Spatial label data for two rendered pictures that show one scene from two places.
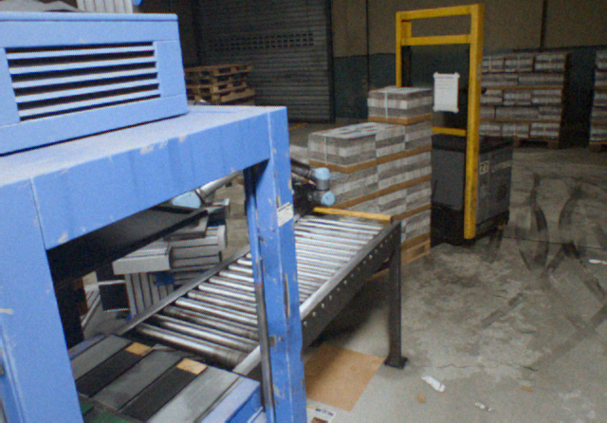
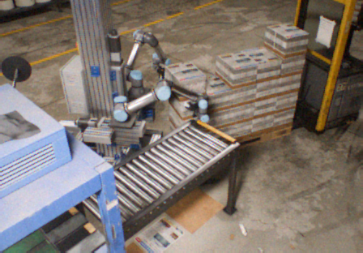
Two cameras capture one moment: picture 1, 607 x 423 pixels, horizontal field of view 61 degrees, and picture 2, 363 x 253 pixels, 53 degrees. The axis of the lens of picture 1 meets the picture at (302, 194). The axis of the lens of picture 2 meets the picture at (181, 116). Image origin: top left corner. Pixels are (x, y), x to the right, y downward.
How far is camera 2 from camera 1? 1.21 m
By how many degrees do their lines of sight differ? 22
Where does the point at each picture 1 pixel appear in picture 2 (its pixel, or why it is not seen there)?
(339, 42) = not seen: outside the picture
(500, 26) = not seen: outside the picture
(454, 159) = (323, 76)
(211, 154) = (66, 202)
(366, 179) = (247, 92)
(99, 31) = (23, 152)
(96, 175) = (10, 231)
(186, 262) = (121, 139)
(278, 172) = (107, 191)
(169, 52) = (60, 143)
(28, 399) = not seen: outside the picture
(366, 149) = (249, 75)
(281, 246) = (109, 216)
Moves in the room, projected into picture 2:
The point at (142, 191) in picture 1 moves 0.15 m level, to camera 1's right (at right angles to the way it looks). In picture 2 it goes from (30, 227) to (62, 235)
